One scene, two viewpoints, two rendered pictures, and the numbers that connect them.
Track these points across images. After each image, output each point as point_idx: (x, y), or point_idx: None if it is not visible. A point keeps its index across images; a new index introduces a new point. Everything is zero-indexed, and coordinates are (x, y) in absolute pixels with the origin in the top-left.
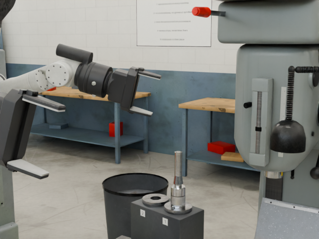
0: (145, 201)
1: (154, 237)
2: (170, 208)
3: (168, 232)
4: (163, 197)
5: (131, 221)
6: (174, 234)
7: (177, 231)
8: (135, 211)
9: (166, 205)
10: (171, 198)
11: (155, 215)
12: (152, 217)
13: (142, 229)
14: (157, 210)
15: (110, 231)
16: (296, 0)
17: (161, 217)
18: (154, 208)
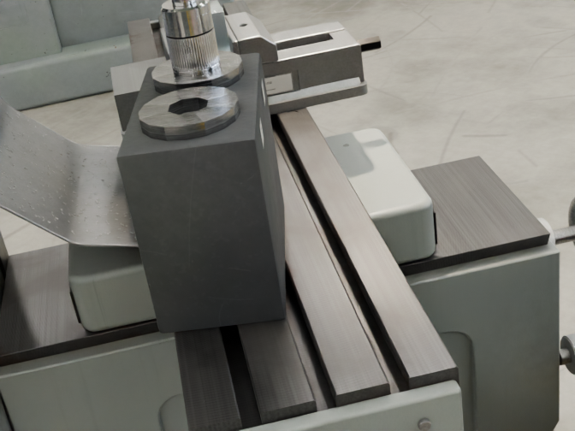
0: (236, 103)
1: (272, 176)
2: (234, 61)
3: (267, 115)
4: (168, 100)
5: (267, 206)
6: (267, 104)
7: (265, 87)
8: (261, 156)
9: (220, 73)
10: (211, 42)
11: (260, 99)
12: (262, 117)
13: (269, 191)
14: (246, 88)
15: None
16: None
17: (261, 91)
18: (243, 97)
